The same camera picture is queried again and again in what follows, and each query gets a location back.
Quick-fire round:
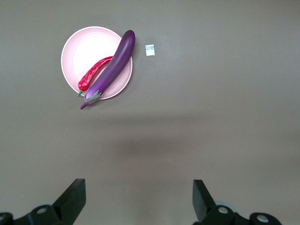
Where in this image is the red chili pepper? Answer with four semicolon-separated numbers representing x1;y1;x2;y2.
77;55;114;98

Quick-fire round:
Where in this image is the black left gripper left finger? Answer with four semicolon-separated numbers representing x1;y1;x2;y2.
0;178;87;225

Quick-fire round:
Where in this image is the long purple eggplant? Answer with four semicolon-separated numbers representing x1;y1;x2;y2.
80;30;136;111

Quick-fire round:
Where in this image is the pink plate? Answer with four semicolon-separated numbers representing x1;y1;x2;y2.
60;26;133;101

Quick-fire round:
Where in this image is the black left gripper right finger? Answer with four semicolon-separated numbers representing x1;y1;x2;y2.
192;179;282;225

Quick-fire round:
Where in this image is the small tape patch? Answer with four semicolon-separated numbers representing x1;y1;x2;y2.
145;44;156;57

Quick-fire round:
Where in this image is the brown table cover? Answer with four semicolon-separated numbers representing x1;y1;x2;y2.
0;0;300;225

